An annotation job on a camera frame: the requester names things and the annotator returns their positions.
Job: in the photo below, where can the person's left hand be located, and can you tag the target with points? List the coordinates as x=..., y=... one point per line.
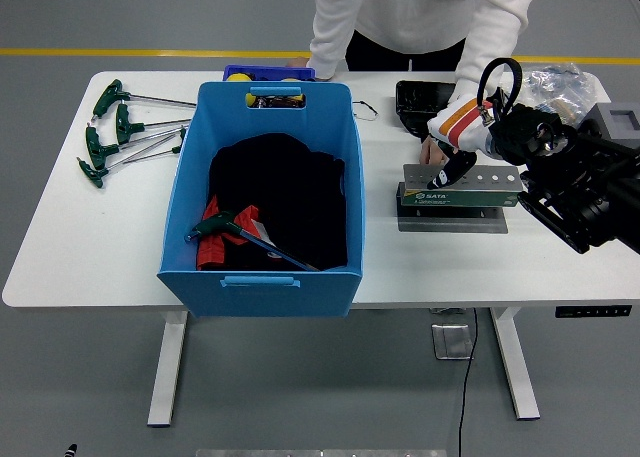
x=431, y=152

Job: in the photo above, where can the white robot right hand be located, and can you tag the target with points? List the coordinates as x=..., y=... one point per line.
x=462, y=124

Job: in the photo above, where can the person's right hand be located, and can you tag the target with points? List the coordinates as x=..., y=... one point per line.
x=298, y=63

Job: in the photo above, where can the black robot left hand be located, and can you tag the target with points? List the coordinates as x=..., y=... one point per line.
x=71, y=451

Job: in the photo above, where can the green metal hex key holder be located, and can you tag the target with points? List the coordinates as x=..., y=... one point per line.
x=450, y=198

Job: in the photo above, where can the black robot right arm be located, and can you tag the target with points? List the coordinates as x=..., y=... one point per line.
x=575, y=177

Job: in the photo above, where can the person's left forearm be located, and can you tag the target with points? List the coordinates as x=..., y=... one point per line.
x=485, y=47

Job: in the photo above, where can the person's right forearm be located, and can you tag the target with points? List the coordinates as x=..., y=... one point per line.
x=332, y=42

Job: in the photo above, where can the blue plastic storage box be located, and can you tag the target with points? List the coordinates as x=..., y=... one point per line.
x=260, y=297

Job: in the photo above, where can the yellow ball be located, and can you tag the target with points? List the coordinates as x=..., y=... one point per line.
x=291, y=80
x=238, y=77

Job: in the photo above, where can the dark blue plastic bin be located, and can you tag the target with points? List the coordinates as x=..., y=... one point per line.
x=270, y=71

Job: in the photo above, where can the black plastic case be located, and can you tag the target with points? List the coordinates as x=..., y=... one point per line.
x=420, y=99

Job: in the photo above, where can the clear plastic bag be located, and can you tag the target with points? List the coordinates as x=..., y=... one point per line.
x=560, y=77

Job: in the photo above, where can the black cloth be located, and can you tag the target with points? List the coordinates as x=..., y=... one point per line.
x=280, y=187

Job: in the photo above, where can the person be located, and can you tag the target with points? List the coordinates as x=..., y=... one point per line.
x=415, y=7

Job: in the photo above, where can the white table leg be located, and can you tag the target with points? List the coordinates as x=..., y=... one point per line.
x=517, y=367
x=167, y=367

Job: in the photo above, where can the grey foam block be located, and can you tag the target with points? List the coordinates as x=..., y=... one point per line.
x=600, y=114

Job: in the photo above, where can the white garment tag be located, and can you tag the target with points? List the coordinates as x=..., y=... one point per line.
x=260, y=228

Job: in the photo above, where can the metal floor plate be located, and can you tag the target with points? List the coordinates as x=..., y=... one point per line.
x=452, y=341

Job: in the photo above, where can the red cloth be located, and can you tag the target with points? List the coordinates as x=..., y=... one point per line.
x=210, y=252

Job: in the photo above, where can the black table control panel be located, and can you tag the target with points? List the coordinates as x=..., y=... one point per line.
x=592, y=312

